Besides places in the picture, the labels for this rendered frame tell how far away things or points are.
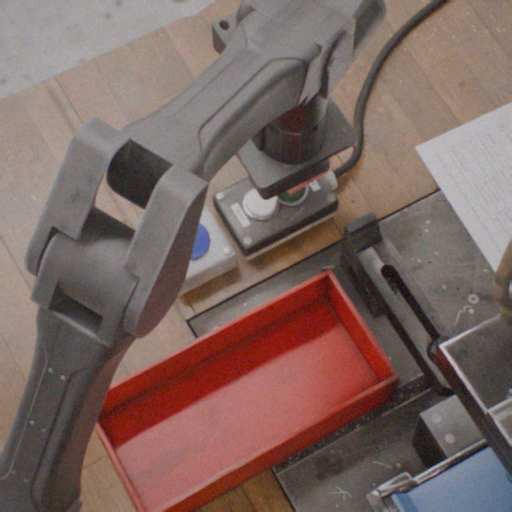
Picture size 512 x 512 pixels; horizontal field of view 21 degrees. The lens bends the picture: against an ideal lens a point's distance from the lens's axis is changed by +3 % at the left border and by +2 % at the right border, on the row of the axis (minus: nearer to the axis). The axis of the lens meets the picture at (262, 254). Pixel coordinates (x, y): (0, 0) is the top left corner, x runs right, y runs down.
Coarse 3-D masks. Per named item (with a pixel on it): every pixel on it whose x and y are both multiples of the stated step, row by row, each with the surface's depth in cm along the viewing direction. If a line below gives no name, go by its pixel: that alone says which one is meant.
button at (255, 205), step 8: (256, 192) 127; (248, 200) 126; (256, 200) 126; (264, 200) 126; (272, 200) 126; (248, 208) 126; (256, 208) 126; (264, 208) 126; (272, 208) 126; (256, 216) 126; (264, 216) 126
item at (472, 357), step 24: (480, 336) 99; (504, 336) 99; (456, 360) 99; (480, 360) 99; (504, 360) 99; (456, 384) 100; (480, 384) 98; (504, 384) 98; (480, 408) 97; (504, 408) 93; (480, 432) 100; (504, 432) 92; (504, 456) 94
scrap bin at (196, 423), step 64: (256, 320) 121; (320, 320) 125; (128, 384) 118; (192, 384) 122; (256, 384) 122; (320, 384) 122; (384, 384) 117; (128, 448) 120; (192, 448) 120; (256, 448) 120
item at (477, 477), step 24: (480, 456) 111; (432, 480) 110; (456, 480) 111; (480, 480) 111; (504, 480) 111; (408, 504) 108; (432, 504) 110; (456, 504) 110; (480, 504) 110; (504, 504) 110
